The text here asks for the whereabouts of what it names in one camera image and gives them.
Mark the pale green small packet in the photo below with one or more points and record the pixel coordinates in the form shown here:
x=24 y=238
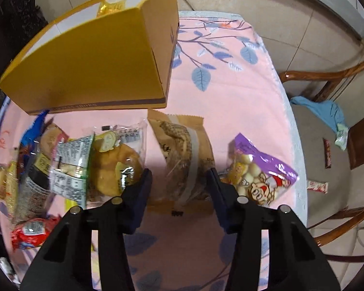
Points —
x=341 y=136

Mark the wooden chair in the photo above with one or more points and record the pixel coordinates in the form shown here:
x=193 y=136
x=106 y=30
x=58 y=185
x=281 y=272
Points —
x=309 y=77

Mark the yellow snack packet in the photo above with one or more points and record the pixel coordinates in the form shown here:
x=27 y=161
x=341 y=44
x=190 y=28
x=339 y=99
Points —
x=110 y=7
x=1 y=182

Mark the white and red candy packet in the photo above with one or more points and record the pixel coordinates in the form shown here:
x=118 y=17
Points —
x=317 y=187

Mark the green and white snack packet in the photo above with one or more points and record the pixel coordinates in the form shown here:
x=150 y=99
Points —
x=69 y=169

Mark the purple snack packet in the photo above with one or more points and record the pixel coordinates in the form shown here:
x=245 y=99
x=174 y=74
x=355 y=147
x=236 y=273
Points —
x=261 y=169

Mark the blue cloth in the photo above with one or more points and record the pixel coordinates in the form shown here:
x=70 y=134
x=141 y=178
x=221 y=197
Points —
x=321 y=109

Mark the dark furniture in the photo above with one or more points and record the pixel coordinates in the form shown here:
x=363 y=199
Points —
x=12 y=21

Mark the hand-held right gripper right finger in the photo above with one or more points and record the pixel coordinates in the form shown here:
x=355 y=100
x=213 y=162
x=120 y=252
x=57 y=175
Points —
x=217 y=194

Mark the clear bun packet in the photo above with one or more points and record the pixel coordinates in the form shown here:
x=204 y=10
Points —
x=115 y=160

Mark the clear biscuit packet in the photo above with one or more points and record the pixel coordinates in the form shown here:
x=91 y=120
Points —
x=51 y=138

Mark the yellow cardboard box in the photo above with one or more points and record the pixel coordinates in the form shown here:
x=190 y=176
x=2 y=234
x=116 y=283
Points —
x=94 y=60

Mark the red snack packet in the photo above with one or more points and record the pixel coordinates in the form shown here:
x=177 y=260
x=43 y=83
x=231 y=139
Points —
x=30 y=232

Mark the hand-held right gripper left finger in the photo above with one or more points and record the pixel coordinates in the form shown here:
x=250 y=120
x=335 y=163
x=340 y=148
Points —
x=141 y=194

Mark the brown candy bar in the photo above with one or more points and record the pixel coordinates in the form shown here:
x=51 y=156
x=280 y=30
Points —
x=327 y=153

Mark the lime green snack packet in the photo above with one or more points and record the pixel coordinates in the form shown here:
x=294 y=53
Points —
x=30 y=194

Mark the blue cookie packet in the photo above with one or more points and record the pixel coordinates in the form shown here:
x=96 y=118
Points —
x=30 y=133

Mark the pink floral tablecloth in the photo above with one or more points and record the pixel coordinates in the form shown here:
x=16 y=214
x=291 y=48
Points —
x=230 y=103

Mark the brown snack packet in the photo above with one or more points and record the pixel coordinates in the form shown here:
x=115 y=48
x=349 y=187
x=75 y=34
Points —
x=176 y=145

